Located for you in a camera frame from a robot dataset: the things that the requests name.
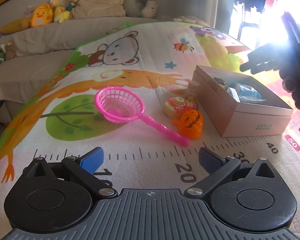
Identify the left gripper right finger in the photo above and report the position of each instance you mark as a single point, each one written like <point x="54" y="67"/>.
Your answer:
<point x="220" y="170"/>

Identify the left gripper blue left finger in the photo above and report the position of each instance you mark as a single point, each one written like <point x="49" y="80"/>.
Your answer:
<point x="81" y="171"/>

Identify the blue tissue packet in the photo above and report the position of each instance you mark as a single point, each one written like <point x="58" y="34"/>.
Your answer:
<point x="244" y="93"/>

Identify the pink toy net scoop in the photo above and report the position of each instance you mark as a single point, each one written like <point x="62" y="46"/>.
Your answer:
<point x="120" y="105"/>

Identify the toy camera hello kitty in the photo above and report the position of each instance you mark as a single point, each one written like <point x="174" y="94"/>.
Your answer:
<point x="174" y="101"/>

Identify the orange toy piece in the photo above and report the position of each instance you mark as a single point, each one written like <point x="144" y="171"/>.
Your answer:
<point x="190" y="124"/>

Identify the pink cardboard box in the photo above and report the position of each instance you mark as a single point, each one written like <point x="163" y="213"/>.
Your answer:
<point x="240" y="119"/>

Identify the colourful cartoon play mat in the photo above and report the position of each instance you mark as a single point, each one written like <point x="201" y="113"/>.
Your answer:
<point x="156" y="61"/>

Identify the beige covered sofa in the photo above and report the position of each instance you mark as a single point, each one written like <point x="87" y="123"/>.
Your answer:
<point x="41" y="51"/>

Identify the bear plush on pillow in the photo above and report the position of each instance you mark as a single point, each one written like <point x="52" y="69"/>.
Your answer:
<point x="150" y="10"/>

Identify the yellow small plush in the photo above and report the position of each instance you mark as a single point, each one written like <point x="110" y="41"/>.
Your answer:
<point x="60" y="14"/>

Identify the yellow long cushion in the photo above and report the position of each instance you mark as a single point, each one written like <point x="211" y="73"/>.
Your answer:
<point x="16" y="26"/>

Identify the yellow duck plush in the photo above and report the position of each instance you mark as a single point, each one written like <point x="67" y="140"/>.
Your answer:
<point x="42" y="15"/>

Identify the grey neck pillow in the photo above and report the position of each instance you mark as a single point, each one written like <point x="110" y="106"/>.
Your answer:
<point x="133" y="7"/>

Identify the beige pillow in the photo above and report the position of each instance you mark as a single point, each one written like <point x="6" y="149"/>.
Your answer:
<point x="97" y="9"/>

